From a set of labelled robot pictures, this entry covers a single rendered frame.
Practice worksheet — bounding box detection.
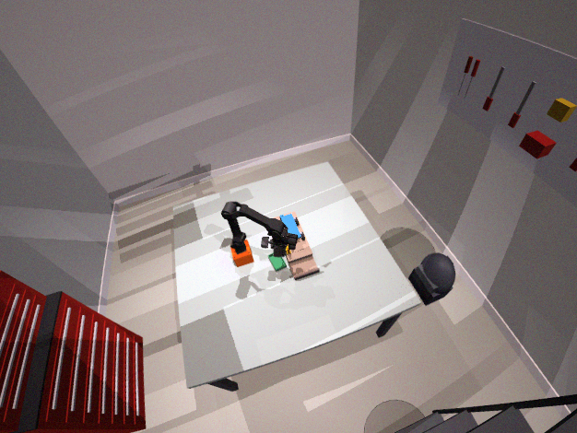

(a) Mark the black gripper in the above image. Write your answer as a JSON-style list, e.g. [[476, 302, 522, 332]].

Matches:
[[261, 237, 296, 250]]

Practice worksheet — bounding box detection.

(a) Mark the green tray floor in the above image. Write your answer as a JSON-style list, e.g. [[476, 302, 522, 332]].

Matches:
[[269, 255, 285, 269]]

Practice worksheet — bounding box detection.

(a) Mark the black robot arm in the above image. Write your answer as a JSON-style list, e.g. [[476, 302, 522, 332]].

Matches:
[[221, 202, 298, 257]]

